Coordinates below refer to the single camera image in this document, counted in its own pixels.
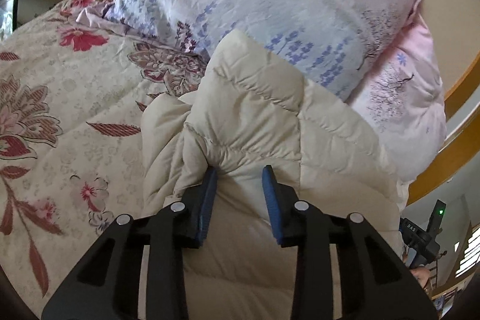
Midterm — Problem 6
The beige quilted down jacket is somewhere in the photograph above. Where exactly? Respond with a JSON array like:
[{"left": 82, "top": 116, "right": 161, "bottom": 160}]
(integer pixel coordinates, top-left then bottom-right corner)
[{"left": 141, "top": 30, "right": 408, "bottom": 319}]

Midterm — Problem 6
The person's right hand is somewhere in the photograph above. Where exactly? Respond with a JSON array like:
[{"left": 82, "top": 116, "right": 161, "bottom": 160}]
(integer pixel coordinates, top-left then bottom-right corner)
[{"left": 410, "top": 266, "right": 431, "bottom": 289}]

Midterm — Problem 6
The right pink floral pillow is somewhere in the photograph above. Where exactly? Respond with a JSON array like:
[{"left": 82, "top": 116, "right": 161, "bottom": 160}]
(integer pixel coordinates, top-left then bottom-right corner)
[{"left": 347, "top": 13, "right": 447, "bottom": 183}]

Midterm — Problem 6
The floral bed quilt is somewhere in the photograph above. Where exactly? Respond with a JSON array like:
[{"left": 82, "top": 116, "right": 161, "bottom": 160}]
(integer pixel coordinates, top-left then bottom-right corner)
[{"left": 1, "top": 0, "right": 205, "bottom": 315}]

